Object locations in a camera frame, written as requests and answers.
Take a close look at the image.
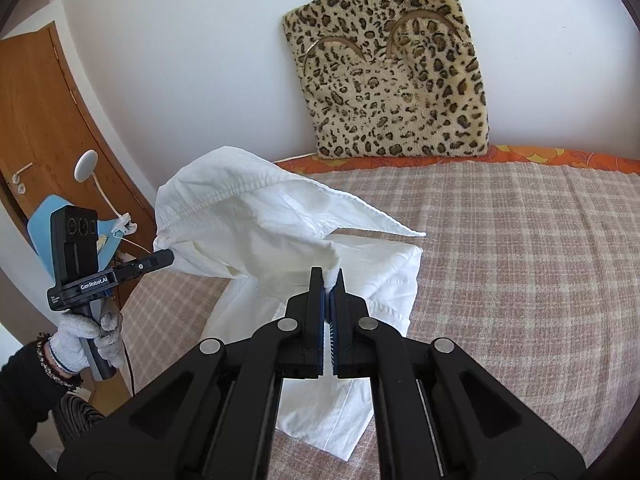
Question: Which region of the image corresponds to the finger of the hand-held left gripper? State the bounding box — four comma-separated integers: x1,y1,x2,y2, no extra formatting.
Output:
134,249,175,273

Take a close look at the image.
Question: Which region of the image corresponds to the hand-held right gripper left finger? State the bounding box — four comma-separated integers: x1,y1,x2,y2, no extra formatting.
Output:
56,266,328,480

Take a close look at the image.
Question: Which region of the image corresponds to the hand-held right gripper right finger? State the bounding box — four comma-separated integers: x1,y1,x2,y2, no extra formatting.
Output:
330,269,586,480

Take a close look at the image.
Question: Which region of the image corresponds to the white garment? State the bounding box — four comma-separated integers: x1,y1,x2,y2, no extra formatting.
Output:
154,145,427,462

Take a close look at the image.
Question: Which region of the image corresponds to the person's left forearm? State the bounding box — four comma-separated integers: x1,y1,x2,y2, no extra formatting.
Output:
0,345,66,461

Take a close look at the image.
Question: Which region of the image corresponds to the person's left hand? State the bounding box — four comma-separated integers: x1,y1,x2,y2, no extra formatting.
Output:
47,310,123,376

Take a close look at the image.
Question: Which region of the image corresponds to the blue chair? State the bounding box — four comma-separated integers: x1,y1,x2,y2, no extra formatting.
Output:
27,196,123,271

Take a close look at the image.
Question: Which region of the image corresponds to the white clip lamp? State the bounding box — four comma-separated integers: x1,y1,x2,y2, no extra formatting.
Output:
74,150,138,237

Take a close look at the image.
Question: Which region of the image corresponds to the wooden door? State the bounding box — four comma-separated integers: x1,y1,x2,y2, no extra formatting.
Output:
0,27,156,261

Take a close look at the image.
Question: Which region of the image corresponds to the beige plaid blanket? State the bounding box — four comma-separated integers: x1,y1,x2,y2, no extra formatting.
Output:
115,157,640,480

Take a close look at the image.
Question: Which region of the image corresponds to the leopard print cushion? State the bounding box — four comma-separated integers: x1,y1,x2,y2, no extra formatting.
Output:
281,0,491,161

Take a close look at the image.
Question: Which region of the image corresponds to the orange floral bedsheet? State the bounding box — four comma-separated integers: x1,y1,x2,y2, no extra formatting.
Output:
274,144,640,176

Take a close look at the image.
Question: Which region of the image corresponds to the white lamp cable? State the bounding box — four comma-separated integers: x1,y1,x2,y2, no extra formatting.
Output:
119,236,157,256

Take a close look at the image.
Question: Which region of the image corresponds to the metal door handle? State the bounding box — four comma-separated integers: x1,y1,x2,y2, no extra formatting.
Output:
10,162,33,195

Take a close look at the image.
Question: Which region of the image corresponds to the black cable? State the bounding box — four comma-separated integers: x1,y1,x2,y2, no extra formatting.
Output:
117,340,137,397

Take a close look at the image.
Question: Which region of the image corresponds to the beaded bracelet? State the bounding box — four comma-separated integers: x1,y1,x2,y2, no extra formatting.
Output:
36,332,83,391

